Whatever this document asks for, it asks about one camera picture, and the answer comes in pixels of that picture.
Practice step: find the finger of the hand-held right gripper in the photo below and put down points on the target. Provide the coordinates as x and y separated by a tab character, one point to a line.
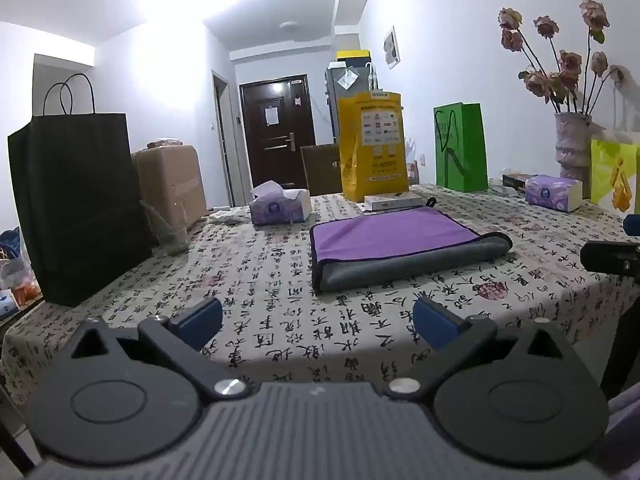
607	257
632	225

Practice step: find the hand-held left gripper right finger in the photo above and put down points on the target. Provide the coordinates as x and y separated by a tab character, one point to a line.
434	322

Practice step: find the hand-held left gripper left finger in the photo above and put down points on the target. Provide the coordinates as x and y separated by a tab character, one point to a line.
197	318

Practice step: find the purple and grey towel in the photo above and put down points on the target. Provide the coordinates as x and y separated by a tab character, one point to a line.
395	240

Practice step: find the light green printed bag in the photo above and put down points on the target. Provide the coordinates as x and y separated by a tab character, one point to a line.
617	175

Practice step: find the printed tablecloth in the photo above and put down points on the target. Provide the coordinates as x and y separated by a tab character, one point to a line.
260	285

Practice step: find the purple tissue pack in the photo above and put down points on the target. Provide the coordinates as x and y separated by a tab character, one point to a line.
552	192
280	206

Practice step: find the grey textured vase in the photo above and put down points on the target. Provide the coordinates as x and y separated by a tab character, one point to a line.
572	147

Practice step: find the crumpled white tissue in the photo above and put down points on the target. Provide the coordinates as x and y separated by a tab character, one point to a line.
227	216

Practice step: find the small dark box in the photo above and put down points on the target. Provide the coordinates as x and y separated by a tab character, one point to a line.
517	181

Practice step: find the flat white box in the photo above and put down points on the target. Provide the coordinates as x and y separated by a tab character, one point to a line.
392	201

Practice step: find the brown cardboard box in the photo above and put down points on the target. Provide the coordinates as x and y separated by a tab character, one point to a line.
172	185

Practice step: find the black paper bag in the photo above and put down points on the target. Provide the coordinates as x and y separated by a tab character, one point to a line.
75	210

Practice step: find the dried pink flowers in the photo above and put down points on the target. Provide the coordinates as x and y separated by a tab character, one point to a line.
565	70

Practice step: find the green paper bag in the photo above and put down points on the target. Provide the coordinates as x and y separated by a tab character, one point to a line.
460	147

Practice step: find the yellow printed bag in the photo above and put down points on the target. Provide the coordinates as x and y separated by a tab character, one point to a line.
372	145

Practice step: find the clear plastic bag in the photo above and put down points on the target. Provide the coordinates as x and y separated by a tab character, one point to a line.
15	265

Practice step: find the brown cardboard panel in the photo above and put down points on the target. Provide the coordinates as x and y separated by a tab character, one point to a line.
320	170

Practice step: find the blue and white box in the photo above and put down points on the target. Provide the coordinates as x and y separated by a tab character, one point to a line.
7	304

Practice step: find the dark brown door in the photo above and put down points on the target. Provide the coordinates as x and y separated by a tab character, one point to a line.
277	130

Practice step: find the grey refrigerator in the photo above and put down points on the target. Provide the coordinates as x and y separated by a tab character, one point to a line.
345	82

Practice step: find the yellow box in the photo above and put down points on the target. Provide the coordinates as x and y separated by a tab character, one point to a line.
352	55

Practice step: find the wall picture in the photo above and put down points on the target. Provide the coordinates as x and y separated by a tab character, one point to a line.
391	48

